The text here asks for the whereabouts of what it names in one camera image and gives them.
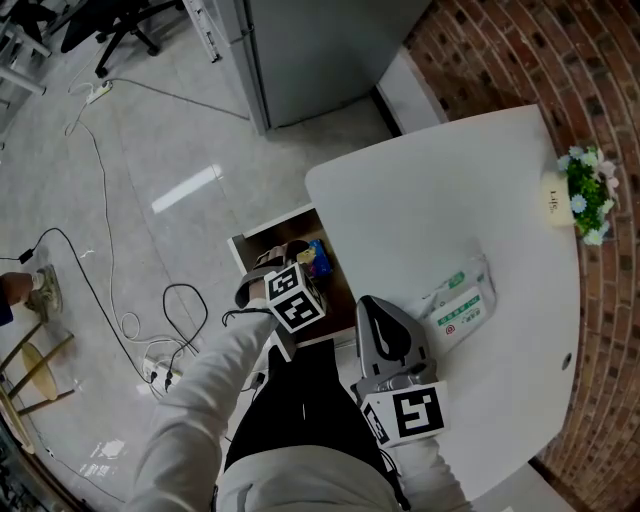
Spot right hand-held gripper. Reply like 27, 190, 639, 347
349, 294, 450, 449

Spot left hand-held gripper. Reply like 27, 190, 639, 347
233, 239, 330, 365

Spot blue and white cardboard box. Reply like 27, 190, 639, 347
296, 238, 334, 280

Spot white drawer with wooden inside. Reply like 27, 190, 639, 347
228, 203, 359, 349

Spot person's left forearm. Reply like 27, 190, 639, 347
124, 298, 281, 512

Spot person's right forearm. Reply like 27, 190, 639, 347
384, 434, 474, 512

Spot white wipes packet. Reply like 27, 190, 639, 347
412, 239, 498, 353

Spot person's black trousers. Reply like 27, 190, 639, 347
224, 337, 396, 476

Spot white power strip with plugs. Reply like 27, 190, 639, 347
141, 355, 182, 392

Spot person's grey sweatshirt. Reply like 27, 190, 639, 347
214, 447, 406, 512

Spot grey refrigerator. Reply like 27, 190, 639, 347
218, 0, 434, 137

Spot flower pot with pale flowers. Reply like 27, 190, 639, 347
539, 144, 621, 247

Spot white metal rack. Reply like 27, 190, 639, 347
182, 0, 224, 64

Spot wooden stool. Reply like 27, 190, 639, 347
0, 319, 76, 456

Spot black office chair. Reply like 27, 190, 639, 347
59, 0, 184, 80

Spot white table with legs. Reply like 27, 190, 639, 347
0, 19, 51, 109

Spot black cable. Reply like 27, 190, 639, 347
0, 227, 210, 386

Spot white cable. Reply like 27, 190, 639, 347
63, 82, 201, 401

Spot grey cable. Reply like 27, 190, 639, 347
107, 77, 251, 122

